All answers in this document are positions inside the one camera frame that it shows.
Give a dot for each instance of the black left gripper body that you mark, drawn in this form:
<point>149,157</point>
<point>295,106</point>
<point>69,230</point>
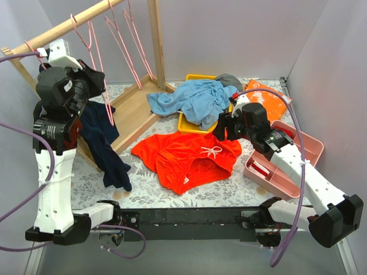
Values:
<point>93,79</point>

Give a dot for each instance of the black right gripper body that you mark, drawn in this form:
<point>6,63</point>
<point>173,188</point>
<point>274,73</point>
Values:
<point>221,129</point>

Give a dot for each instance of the orange mesh shorts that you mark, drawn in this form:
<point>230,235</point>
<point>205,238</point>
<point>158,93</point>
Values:
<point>185,161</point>

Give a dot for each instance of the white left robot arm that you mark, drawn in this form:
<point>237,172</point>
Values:
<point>56,221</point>

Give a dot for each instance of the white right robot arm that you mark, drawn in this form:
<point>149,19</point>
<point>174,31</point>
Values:
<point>333,215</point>

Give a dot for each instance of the light blue shorts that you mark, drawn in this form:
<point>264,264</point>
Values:
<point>164,104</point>

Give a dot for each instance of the pink hanger with navy garment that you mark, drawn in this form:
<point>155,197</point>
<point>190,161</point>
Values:
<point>39,57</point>

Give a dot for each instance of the orange worn folded cloth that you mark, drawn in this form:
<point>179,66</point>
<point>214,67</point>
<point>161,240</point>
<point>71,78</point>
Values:
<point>274,106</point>

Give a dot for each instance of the grey garment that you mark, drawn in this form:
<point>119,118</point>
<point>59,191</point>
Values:
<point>230,80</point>

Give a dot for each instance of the yellow plastic tray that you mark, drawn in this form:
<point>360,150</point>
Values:
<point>195,126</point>

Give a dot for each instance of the red white cloth in organizer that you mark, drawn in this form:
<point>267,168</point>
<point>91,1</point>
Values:
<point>259,170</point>

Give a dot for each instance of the navy blue garment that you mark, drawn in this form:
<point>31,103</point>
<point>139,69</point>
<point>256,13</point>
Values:
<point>106,149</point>

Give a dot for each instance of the pink compartment organizer box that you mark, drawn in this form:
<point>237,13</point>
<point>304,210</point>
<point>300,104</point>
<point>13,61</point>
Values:
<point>276,181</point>

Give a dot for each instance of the wooden clothes rack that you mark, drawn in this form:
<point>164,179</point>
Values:
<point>133,116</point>

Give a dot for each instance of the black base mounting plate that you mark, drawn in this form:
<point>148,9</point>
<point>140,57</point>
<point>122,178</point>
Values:
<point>204,223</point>

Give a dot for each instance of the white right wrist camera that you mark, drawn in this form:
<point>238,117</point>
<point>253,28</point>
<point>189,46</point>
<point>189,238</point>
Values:
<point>238,100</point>

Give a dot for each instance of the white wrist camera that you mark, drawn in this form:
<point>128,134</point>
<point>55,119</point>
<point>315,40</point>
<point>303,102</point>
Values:
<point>238,100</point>
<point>58,55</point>

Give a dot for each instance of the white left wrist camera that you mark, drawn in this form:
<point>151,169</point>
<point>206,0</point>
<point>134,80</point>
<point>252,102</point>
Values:
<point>58,55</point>

